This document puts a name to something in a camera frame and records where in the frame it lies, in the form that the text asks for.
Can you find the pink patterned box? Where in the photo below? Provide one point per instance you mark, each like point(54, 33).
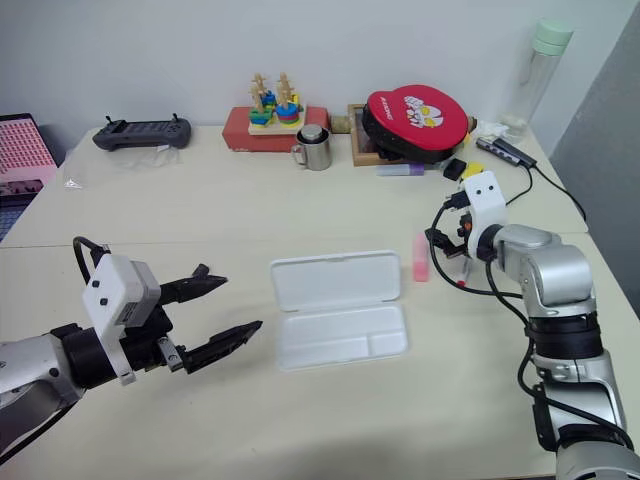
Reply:
point(22, 150)

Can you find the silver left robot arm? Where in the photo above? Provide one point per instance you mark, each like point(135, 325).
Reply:
point(30, 360)

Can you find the red cardboard box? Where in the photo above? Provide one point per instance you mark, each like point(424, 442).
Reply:
point(237, 135)

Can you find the white plastic pencil case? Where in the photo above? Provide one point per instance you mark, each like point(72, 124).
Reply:
point(340, 310)

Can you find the yellow black eraser block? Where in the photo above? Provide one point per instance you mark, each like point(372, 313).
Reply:
point(474, 169)

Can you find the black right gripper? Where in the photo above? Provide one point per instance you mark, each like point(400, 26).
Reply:
point(466, 230)

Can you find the clear plastic bag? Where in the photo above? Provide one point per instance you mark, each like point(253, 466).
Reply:
point(110, 167)

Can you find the small brown cork block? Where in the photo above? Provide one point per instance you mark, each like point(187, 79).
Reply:
point(341, 124)

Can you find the clear bottle green lid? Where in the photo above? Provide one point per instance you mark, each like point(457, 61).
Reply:
point(537, 75)

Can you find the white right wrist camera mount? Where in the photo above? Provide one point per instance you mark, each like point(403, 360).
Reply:
point(482, 205)

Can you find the pink highlighter marker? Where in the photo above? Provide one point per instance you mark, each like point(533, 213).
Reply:
point(421, 260)

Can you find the grey usb hub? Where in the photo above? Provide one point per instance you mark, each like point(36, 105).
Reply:
point(505, 150)

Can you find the grey partition panel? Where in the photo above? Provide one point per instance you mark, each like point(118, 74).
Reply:
point(605, 125)

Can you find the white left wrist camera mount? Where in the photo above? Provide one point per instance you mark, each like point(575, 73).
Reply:
point(112, 285)

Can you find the crumpled white tissue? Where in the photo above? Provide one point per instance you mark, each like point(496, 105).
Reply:
point(492, 130)

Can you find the wooden frame tray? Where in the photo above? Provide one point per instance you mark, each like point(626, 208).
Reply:
point(361, 150)

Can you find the grey handheld remote controller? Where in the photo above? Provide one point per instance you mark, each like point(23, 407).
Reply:
point(142, 134)

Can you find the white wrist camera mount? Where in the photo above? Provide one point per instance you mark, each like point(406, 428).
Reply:
point(482, 205)
point(112, 285)

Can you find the red black boxing pad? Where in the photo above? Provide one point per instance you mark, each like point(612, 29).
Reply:
point(415, 120)

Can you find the wooden colourful stacking toy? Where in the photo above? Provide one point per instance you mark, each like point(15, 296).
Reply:
point(275, 117)

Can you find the purple highlighter marker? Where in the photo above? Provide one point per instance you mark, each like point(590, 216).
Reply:
point(400, 170)

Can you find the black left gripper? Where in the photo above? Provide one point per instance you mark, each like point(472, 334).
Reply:
point(147, 340)

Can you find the stainless steel mug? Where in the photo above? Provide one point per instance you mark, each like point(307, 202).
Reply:
point(317, 152)

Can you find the grey metal cylinder weight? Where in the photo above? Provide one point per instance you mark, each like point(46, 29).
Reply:
point(312, 133)

